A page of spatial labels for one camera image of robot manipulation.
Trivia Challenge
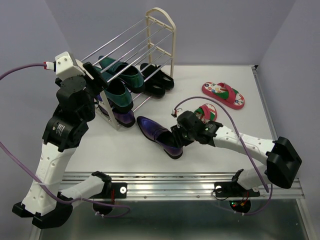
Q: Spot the pink sandal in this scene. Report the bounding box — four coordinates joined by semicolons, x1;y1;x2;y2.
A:
194;103;218;124
201;82;245;110

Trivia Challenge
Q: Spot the purple loafer one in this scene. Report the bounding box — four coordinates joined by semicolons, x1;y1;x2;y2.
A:
97;95;136;128
136;116;183;160

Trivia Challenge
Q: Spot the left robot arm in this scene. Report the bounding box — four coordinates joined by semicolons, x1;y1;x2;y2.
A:
12;62;112;229

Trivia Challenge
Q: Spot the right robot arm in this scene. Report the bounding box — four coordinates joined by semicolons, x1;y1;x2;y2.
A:
171;111;302;195

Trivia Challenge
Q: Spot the cream metal shoe rack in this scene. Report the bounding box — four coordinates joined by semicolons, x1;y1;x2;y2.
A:
81;7;178;131

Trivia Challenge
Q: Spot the green loafer front one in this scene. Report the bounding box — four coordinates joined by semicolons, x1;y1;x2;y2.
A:
104;76;134;113

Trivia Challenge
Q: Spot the green loafer one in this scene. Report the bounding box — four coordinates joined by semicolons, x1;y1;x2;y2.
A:
101;61;145;95
104;76;134;113

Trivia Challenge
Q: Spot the green loafer rear one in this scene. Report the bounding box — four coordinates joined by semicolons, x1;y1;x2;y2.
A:
101;61;145;95

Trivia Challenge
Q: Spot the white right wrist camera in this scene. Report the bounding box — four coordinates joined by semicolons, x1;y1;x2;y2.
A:
171;107;184;118

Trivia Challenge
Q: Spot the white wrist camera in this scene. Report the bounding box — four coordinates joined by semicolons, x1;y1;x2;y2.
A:
54;51;85;81
171;107;184;118

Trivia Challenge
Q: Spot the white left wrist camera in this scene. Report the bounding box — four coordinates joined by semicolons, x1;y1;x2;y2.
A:
54;51;85;81

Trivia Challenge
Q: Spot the aluminium mounting rail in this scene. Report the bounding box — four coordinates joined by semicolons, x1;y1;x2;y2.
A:
37;172;306;201

